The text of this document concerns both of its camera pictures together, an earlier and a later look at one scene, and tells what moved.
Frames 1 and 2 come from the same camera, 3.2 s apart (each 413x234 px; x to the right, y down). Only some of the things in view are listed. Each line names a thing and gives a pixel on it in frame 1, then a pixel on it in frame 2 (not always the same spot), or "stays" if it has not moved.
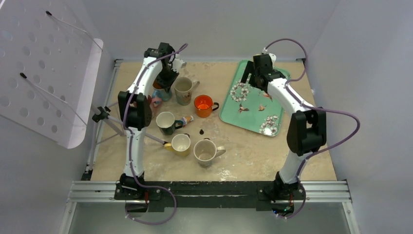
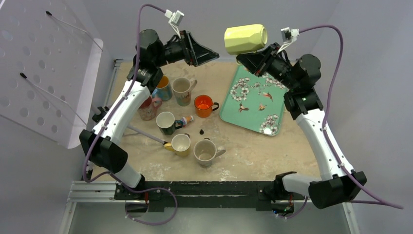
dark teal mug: (165, 121) stays
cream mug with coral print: (184, 87) stays
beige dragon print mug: (205, 151) stays
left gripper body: (166, 77) -> (178, 50)
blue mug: (159, 93) stays
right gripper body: (250, 68) -> (277, 65)
